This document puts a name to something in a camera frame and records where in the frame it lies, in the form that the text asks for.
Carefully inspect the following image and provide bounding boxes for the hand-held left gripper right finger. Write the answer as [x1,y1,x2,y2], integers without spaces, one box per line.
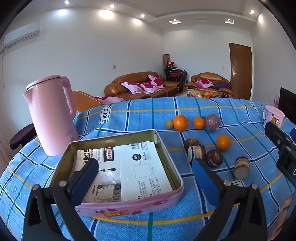
[191,158,269,241]

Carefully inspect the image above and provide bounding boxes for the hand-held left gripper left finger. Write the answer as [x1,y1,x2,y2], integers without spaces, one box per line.
[24,158,100,241]

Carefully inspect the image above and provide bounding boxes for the brown water chestnut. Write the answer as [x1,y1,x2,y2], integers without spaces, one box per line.
[184,137,201,152]
[206,149,223,168]

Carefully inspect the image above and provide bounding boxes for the medium orange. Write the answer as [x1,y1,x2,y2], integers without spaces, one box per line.
[216,134,231,151]

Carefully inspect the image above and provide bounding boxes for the pink tin box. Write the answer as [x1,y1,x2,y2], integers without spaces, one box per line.
[50,130,184,217]

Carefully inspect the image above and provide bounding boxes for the small orange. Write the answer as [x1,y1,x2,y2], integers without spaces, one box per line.
[193,116,206,130]

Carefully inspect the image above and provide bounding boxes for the purple passion fruit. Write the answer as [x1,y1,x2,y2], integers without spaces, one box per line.
[205,114,220,132]

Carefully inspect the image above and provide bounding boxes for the large orange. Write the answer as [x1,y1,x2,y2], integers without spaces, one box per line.
[173,114,189,132]

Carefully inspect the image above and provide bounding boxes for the person's right hand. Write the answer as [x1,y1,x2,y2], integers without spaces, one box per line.
[268,194,294,241]

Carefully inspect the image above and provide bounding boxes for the pink cartoon mug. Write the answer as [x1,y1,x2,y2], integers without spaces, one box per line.
[262,105,285,128]

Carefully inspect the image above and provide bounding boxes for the black television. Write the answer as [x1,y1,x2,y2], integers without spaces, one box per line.
[279,87,296,114]

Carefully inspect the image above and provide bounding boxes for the printed paper sheet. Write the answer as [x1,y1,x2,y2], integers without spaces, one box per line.
[74,142,178,203]

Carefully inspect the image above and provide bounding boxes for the purple cloth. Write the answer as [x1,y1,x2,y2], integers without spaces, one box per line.
[214,82,232,91]

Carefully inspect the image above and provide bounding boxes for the brown wooden door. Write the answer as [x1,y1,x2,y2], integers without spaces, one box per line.
[229,42,252,100]

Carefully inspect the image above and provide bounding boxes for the pink electric kettle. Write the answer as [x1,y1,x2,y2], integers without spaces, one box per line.
[22,75,79,156]

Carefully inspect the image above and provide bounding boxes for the dark purple stool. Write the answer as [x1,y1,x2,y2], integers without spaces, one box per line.
[10,123,37,150]

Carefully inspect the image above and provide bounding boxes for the blue checked blanket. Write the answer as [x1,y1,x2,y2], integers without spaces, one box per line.
[0,96,296,241]

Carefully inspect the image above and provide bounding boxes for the plate of mixed fruit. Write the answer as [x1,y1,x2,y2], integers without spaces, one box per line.
[200,89,218,98]

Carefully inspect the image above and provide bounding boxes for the tan leather chair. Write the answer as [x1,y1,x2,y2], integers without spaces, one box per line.
[72,91,104,113]

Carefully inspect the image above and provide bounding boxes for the pale pink pillow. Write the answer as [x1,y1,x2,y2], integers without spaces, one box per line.
[95,96,125,105]

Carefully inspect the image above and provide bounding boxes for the pink flowered pillow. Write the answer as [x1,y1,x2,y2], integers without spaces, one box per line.
[140,82,160,94]
[121,82,145,94]
[196,79,213,88]
[147,75,164,88]

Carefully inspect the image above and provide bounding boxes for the wooden coffee table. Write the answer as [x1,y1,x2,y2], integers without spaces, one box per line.
[177,88,222,99]

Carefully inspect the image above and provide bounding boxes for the brown leather armchair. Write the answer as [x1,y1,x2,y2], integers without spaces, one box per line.
[190,72,234,98]

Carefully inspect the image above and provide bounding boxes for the brown leather sofa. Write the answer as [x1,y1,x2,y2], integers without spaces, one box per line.
[105,72,183,100]

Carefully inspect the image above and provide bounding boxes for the stacked dark chairs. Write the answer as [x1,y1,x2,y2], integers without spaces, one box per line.
[165,66,187,84]

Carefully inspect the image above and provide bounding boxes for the white air conditioner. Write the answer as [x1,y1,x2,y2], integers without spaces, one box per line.
[4,20,41,48]

